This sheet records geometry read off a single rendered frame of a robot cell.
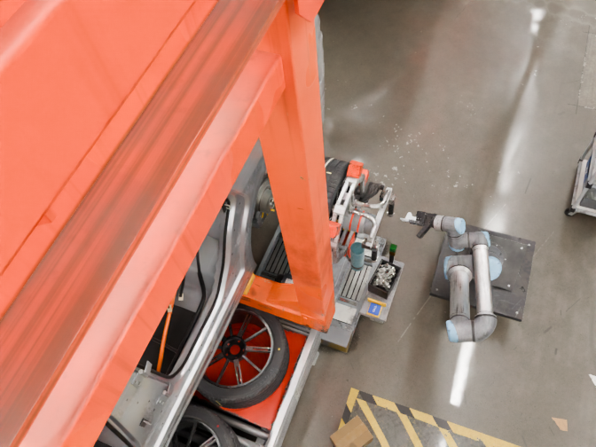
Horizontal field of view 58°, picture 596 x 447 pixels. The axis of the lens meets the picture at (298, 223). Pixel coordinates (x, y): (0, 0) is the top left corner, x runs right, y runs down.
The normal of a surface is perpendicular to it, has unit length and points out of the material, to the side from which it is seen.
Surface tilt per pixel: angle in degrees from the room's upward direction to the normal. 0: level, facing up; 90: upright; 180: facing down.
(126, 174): 0
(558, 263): 0
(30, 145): 90
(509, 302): 0
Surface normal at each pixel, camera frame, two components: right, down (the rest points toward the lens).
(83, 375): -0.08, -0.50
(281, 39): -0.37, 0.82
